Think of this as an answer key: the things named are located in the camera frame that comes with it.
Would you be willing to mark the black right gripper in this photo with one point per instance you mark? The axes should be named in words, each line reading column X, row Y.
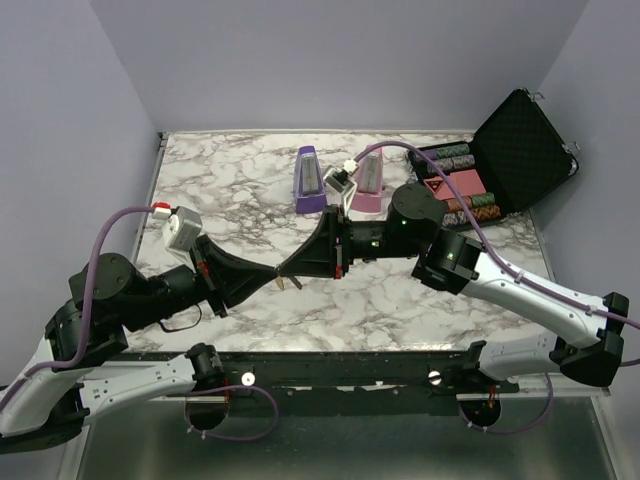
column 322, row 254

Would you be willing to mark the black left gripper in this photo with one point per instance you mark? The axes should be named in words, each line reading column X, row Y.
column 225, row 277

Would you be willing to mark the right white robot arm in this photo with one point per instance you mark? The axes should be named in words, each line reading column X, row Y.
column 582, row 337

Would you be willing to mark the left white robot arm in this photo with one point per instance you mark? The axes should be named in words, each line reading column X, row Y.
column 50, row 402

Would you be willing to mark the purple metronome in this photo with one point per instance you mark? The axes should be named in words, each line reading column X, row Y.
column 309, row 193

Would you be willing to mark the pink metronome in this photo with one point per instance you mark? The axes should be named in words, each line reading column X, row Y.
column 369, row 179

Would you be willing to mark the red-backed card deck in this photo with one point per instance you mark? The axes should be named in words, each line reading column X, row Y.
column 439, row 188

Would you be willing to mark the pink card deck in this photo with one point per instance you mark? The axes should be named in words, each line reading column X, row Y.
column 468, row 182

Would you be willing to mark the black poker chip case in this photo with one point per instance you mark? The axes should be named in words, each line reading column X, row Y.
column 518, row 154

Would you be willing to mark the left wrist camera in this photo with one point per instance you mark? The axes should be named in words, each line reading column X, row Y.
column 180, row 232

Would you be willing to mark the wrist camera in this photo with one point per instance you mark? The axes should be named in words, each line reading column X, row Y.
column 180, row 232
column 343, row 184

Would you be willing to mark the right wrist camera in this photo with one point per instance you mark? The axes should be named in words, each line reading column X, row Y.
column 343, row 184

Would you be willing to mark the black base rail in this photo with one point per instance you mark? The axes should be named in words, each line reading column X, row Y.
column 340, row 384

